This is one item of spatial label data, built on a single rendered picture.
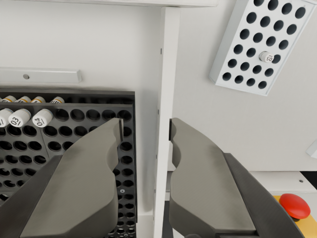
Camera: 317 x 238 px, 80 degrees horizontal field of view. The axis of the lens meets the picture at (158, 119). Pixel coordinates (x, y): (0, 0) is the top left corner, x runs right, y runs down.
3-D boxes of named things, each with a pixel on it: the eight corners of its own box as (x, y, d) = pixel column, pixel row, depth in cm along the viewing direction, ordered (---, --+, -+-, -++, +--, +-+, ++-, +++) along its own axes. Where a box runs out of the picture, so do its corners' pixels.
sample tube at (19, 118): (50, 98, 20) (25, 120, 16) (45, 106, 21) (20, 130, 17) (38, 91, 20) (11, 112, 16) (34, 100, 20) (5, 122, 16)
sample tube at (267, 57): (251, 46, 28) (267, 52, 24) (258, 48, 28) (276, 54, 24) (247, 55, 29) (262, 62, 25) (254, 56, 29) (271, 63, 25)
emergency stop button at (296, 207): (276, 190, 31) (292, 213, 27) (300, 190, 31) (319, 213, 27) (270, 202, 32) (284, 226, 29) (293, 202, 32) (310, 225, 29)
